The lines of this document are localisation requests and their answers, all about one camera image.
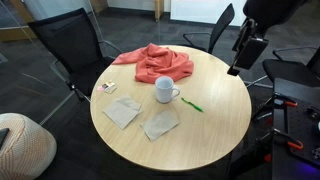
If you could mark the green pen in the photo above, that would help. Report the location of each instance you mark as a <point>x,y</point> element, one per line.
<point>192,105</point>

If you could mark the white ceramic mug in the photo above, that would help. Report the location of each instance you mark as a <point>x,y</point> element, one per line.
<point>164,90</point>

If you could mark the red crumpled cloth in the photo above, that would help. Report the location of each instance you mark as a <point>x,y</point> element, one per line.
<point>160,65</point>

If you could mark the brown paper napkin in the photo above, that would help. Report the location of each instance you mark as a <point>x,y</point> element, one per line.
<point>160,125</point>
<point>121,111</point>

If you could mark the small pink paper note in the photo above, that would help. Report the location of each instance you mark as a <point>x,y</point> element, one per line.
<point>100,89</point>

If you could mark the black mesh office chair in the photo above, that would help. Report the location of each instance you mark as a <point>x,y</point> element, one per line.
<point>70,40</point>

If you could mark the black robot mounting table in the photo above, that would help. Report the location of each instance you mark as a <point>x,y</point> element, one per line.
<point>283,166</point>

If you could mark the white cylindrical bin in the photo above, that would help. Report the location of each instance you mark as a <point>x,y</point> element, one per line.
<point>26,150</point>

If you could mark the wooden post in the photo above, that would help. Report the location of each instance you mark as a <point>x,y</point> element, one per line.
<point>159,8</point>

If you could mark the black camera on stand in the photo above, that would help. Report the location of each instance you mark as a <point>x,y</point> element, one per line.
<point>250,53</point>

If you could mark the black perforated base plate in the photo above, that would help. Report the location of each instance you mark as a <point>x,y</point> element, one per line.
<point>300,130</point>

